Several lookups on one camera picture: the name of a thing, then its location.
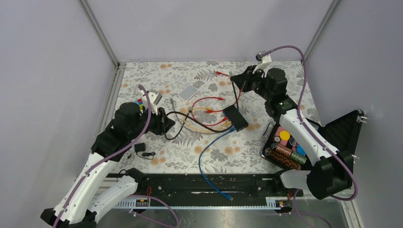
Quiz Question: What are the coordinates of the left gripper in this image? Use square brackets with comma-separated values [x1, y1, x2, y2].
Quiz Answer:
[130, 103, 176, 139]

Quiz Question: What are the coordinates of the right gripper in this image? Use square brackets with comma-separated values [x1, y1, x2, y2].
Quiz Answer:
[230, 65, 272, 101]

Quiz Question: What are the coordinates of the grey ethernet cable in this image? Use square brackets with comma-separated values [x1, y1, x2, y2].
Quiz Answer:
[169, 97, 193, 125]

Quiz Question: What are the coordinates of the black cable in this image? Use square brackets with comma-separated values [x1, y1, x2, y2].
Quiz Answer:
[164, 80, 240, 141]

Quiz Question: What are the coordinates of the white small switch box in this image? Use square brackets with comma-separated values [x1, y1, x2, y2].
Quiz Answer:
[178, 85, 198, 101]

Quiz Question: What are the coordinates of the red ethernet cable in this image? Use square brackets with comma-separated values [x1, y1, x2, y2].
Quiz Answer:
[206, 70, 245, 114]
[190, 96, 229, 127]

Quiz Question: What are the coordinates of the black network switch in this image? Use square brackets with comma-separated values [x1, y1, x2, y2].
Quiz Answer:
[223, 105, 249, 132]

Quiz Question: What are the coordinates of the yellow cable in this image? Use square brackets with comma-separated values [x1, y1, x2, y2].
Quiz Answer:
[182, 107, 234, 134]

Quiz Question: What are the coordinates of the blue ethernet cable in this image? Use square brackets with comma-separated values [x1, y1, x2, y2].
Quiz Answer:
[198, 127, 236, 201]

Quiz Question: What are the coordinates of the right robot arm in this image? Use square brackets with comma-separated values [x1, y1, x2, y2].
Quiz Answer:
[230, 66, 359, 201]

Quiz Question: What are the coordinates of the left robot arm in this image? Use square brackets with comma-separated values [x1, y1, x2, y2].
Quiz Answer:
[40, 102, 175, 228]

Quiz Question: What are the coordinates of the colourful toy brick stack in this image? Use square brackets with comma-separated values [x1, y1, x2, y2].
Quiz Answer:
[135, 98, 145, 114]

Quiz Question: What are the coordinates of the black power adapter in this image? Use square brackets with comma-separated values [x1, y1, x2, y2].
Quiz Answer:
[134, 143, 156, 160]

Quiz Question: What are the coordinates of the floral table mat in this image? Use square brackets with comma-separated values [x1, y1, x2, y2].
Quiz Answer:
[98, 60, 322, 174]

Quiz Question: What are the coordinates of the black case with chips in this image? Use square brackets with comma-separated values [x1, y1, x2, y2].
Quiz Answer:
[261, 109, 367, 171]

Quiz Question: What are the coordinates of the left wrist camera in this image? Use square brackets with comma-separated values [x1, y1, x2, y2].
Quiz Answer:
[142, 89, 162, 113]

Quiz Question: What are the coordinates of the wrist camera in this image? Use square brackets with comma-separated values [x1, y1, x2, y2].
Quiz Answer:
[142, 89, 162, 113]
[253, 53, 272, 73]

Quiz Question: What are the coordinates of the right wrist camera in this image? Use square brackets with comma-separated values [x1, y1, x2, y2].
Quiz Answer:
[253, 53, 272, 73]

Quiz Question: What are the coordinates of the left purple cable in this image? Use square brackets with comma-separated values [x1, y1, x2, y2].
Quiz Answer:
[52, 84, 180, 228]

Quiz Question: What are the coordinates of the purple cable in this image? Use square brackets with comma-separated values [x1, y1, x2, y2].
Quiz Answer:
[52, 84, 180, 228]
[256, 45, 360, 227]

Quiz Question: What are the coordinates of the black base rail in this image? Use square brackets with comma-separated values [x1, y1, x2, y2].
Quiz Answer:
[118, 173, 303, 208]

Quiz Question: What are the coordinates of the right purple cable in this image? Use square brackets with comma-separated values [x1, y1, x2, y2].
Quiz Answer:
[256, 45, 360, 227]

